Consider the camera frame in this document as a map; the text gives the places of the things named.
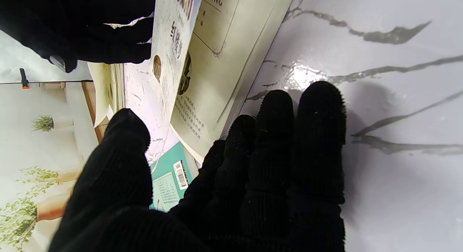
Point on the orange black spring clamp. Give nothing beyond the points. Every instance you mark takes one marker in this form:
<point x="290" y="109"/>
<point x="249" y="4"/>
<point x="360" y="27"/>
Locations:
<point x="24" y="80"/>

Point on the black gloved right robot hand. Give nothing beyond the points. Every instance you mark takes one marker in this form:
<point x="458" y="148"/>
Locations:
<point x="72" y="24"/>

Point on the teal cover book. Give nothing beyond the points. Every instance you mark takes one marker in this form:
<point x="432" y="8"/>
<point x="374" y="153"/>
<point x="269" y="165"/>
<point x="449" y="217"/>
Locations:
<point x="166" y="187"/>

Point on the tan kraft cover book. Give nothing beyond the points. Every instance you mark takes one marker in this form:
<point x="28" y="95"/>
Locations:
<point x="231" y="63"/>

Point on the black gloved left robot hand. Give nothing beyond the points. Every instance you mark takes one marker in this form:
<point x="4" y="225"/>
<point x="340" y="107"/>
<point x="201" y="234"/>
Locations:
<point x="217" y="208"/>

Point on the white and blue cover book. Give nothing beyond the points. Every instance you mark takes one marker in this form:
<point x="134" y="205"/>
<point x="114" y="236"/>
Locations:
<point x="173" y="38"/>

